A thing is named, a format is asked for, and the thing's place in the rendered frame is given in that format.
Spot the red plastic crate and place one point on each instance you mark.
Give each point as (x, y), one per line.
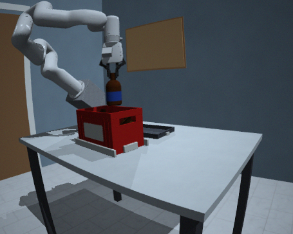
(103, 128)

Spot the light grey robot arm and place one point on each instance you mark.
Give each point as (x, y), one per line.
(43, 54)

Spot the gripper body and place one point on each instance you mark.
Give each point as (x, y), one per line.
(117, 55)

